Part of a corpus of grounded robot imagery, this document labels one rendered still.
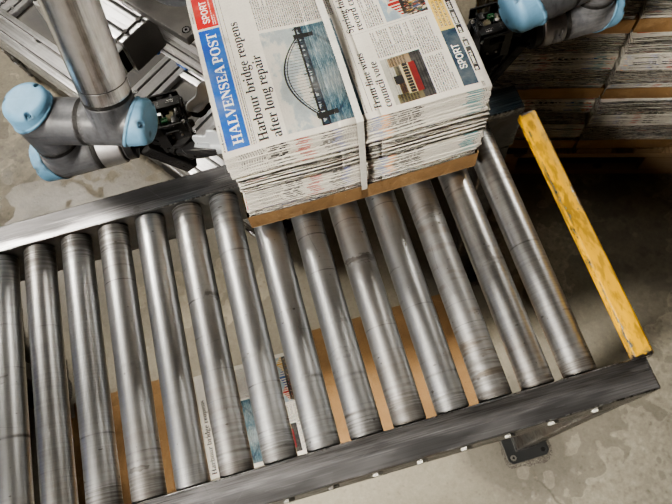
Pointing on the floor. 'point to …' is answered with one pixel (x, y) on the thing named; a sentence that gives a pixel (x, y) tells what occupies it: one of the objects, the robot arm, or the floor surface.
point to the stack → (527, 67)
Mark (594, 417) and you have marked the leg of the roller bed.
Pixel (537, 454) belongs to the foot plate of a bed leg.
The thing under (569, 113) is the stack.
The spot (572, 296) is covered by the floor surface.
